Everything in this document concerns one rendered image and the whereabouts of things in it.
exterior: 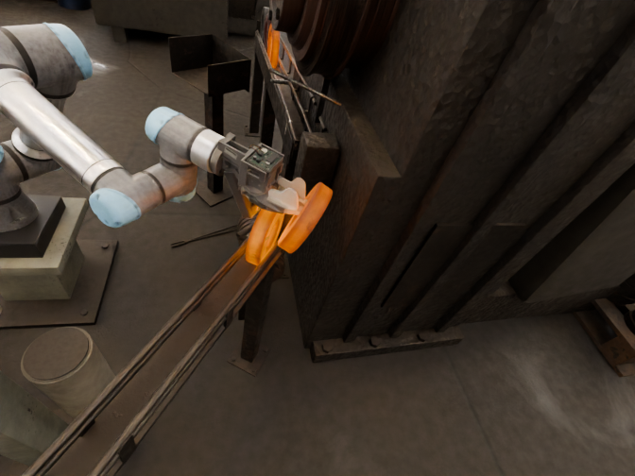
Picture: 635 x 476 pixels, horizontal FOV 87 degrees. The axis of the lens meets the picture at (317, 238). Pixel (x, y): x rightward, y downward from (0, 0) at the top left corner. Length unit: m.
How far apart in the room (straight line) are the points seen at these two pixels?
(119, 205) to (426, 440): 1.24
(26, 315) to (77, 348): 0.73
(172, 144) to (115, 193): 0.14
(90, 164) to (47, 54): 0.30
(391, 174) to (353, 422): 0.93
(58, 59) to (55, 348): 0.60
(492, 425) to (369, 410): 0.50
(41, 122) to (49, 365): 0.46
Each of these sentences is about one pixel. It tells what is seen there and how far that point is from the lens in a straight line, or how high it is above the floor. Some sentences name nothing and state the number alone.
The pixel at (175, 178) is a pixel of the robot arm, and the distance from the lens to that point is 0.76.
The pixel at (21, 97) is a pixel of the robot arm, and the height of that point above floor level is 0.88.
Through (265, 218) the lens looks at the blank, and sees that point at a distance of 0.69.
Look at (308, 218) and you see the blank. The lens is 0.60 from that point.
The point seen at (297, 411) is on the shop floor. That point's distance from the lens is 1.33.
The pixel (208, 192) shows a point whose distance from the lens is 1.91.
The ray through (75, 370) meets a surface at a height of 0.51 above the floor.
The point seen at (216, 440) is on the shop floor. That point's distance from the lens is 1.29.
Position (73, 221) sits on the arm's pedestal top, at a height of 0.30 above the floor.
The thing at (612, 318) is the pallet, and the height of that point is 0.14.
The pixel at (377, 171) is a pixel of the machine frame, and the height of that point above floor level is 0.87.
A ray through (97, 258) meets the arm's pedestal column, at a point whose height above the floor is 0.02.
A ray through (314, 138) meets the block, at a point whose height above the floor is 0.80.
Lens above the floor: 1.26
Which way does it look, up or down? 46 degrees down
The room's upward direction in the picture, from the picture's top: 18 degrees clockwise
